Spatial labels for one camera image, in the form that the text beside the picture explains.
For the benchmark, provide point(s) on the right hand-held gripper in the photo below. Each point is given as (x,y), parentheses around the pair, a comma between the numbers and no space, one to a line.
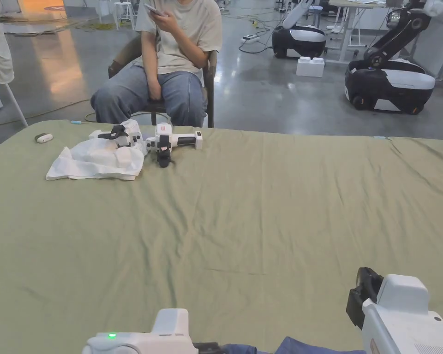
(398,313)

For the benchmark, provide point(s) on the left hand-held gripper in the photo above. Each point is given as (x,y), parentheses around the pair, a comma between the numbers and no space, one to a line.
(140,341)

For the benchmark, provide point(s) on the dark blue garment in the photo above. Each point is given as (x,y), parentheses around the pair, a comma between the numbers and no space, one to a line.
(302,347)

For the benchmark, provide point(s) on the bed with pale green sheet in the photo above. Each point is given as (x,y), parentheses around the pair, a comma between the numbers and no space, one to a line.
(265,221)

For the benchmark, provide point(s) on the white plastic bag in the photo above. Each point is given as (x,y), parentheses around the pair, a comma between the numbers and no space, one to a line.
(92,164)

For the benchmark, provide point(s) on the spare hand-held gripper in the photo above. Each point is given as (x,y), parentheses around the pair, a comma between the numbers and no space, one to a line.
(177,139)
(127,134)

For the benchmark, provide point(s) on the small white case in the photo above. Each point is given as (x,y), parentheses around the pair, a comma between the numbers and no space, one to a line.
(43,138)

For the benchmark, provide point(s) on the black and white robot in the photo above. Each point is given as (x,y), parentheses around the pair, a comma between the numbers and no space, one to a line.
(387,81)
(299,40)

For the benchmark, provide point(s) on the white foam box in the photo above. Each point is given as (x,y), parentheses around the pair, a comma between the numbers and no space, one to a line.
(310,67)

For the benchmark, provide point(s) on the white power strip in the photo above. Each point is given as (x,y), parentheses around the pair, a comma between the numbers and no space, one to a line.
(250,37)

